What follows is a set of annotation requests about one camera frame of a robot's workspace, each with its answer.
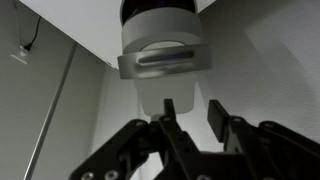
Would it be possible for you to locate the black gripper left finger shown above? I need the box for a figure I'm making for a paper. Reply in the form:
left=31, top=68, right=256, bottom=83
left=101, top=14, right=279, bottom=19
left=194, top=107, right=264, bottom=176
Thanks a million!
left=68, top=98, right=202, bottom=180

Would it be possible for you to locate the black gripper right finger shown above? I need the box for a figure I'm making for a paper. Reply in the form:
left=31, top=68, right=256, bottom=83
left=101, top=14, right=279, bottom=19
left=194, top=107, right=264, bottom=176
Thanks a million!
left=206, top=98, right=320, bottom=180

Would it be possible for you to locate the grey Keurig coffee machine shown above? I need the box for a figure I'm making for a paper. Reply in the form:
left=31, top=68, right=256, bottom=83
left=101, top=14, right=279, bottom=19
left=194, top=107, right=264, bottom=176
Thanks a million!
left=119, top=0, right=205, bottom=116

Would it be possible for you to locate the thin grey metal rod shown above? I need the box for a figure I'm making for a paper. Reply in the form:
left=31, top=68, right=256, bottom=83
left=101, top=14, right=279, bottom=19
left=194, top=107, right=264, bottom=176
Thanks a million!
left=22, top=41, right=80, bottom=180

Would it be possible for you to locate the black cable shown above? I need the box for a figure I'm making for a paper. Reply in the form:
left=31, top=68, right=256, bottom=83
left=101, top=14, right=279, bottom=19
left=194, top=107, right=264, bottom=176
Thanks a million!
left=13, top=0, right=43, bottom=53

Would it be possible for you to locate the white wall cable clip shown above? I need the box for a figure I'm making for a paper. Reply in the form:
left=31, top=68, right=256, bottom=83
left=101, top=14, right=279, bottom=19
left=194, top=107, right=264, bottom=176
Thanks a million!
left=9, top=45, right=30, bottom=66

